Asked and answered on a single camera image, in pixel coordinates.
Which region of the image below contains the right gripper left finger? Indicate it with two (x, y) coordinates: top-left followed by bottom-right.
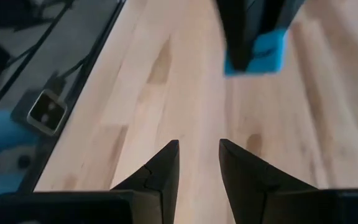
(109, 139), (180, 224)

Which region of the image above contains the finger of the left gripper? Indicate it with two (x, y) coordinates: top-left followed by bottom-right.
(216, 0), (257, 72)
(258, 0), (306, 34)

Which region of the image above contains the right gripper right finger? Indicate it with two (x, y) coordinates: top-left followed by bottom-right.
(219, 138), (319, 224)

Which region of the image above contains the black table-level webcam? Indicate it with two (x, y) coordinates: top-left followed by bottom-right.
(11, 88), (68, 137)

